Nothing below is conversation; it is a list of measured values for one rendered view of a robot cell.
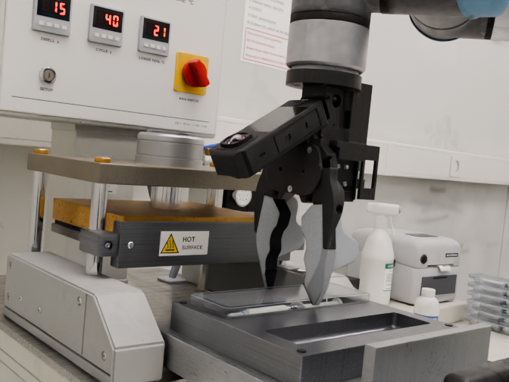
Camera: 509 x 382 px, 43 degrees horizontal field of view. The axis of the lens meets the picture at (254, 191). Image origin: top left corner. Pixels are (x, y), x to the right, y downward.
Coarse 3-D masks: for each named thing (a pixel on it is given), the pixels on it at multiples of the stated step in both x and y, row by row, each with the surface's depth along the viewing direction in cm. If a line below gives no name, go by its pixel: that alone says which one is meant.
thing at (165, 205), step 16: (160, 192) 75; (176, 192) 76; (64, 208) 74; (80, 208) 71; (112, 208) 70; (128, 208) 72; (144, 208) 73; (160, 208) 75; (176, 208) 76; (192, 208) 79; (208, 208) 81; (224, 208) 83; (64, 224) 75; (80, 224) 71; (112, 224) 65
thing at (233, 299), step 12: (264, 288) 62; (276, 288) 63; (288, 288) 63; (300, 288) 64; (336, 288) 66; (348, 288) 66; (216, 300) 55; (228, 300) 56; (240, 300) 56; (252, 300) 56; (264, 300) 57; (276, 300) 57; (288, 300) 58; (300, 300) 58
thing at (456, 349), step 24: (168, 336) 56; (432, 336) 48; (456, 336) 49; (480, 336) 52; (168, 360) 56; (192, 360) 53; (216, 360) 50; (384, 360) 44; (408, 360) 46; (432, 360) 48; (456, 360) 50; (480, 360) 52
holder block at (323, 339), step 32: (192, 320) 55; (224, 320) 52; (256, 320) 53; (288, 320) 54; (320, 320) 55; (352, 320) 57; (384, 320) 60; (416, 320) 59; (224, 352) 51; (256, 352) 48; (288, 352) 46; (320, 352) 46; (352, 352) 48
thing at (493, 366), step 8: (504, 360) 43; (472, 368) 40; (480, 368) 41; (488, 368) 41; (496, 368) 41; (504, 368) 41; (448, 376) 39; (456, 376) 39; (464, 376) 39; (472, 376) 39; (480, 376) 39; (488, 376) 40; (496, 376) 40; (504, 376) 41
